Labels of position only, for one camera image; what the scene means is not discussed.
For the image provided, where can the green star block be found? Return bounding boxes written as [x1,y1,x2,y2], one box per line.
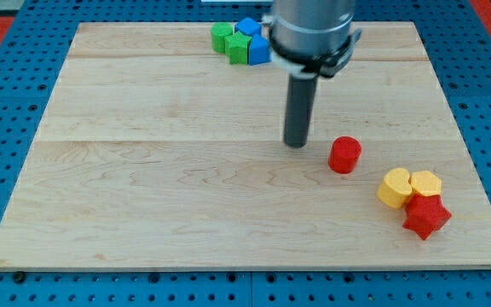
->
[224,32,252,65]

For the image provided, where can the red star block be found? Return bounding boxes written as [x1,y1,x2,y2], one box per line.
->
[402,194,452,240]

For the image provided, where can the blue cube block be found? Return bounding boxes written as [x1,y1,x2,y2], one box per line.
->
[234,17,262,37]

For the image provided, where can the yellow hexagon block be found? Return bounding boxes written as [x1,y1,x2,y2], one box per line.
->
[409,171,442,197]

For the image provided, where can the light wooden board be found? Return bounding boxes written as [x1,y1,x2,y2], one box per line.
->
[0,22,491,272]

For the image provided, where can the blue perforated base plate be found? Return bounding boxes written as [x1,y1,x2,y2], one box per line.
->
[0,0,491,306]

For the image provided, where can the green cylinder block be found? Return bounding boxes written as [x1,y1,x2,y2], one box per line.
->
[211,22,234,53]

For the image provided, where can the red cylinder block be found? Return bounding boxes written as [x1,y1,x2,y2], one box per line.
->
[328,136,362,174]

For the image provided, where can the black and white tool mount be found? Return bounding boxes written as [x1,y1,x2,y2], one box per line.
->
[262,14,361,79]

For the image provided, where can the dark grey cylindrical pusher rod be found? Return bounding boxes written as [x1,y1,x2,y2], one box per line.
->
[283,75,317,148]

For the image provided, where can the yellow heart block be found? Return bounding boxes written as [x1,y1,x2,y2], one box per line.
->
[376,168,413,209]

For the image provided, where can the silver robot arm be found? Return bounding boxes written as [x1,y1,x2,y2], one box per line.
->
[265,0,361,148]

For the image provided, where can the blue triangle block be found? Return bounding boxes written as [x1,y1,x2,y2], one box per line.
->
[248,34,271,66]

